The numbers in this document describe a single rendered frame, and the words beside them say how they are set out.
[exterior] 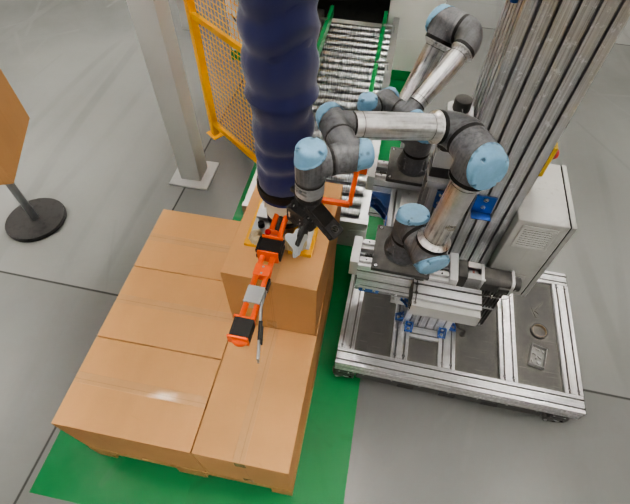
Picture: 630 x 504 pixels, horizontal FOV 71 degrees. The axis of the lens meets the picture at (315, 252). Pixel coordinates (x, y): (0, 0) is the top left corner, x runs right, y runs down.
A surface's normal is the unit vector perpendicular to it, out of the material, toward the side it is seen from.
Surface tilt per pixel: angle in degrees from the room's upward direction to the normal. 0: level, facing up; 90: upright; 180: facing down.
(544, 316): 0
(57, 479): 0
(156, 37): 90
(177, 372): 0
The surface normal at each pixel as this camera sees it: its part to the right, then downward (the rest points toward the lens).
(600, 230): 0.02, -0.59
